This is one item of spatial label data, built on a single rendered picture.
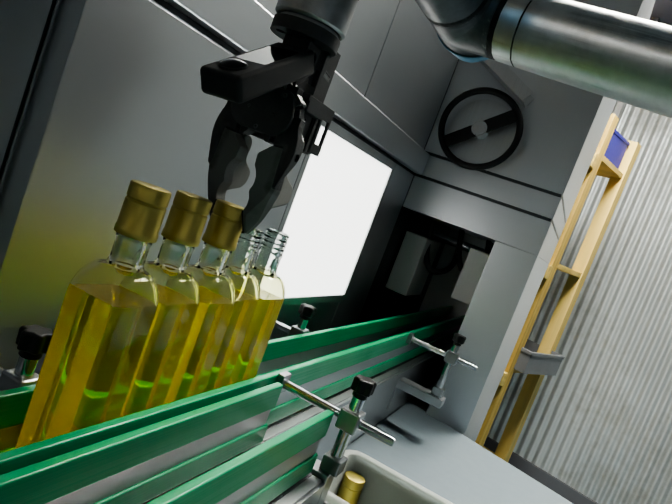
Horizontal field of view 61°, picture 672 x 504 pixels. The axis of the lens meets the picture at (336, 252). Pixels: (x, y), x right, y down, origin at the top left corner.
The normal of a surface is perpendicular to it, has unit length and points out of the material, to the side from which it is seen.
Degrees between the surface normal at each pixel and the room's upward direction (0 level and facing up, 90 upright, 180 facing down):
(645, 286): 90
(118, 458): 90
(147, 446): 90
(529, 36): 110
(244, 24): 90
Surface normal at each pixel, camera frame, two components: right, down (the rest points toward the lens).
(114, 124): 0.86, 0.36
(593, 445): -0.62, -0.15
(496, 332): -0.38, -0.05
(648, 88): -0.64, 0.56
